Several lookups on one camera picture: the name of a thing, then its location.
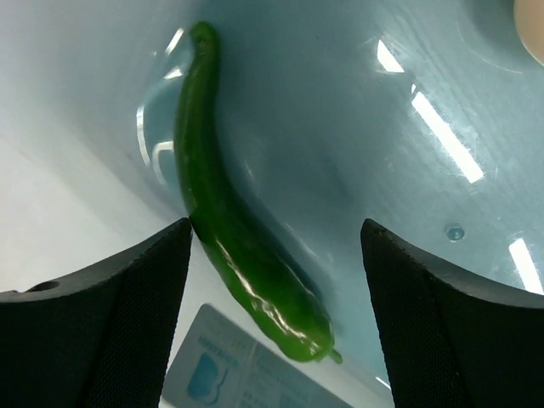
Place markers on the white toy egg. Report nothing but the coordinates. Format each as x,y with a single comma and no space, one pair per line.
528,20

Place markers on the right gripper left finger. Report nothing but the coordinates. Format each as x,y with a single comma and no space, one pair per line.
100,336

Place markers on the teal plastic tray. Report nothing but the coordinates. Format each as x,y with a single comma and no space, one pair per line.
425,116

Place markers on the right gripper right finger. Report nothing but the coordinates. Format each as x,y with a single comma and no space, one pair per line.
450,337

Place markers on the green toy chili pepper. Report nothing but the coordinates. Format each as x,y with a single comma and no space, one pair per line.
257,273

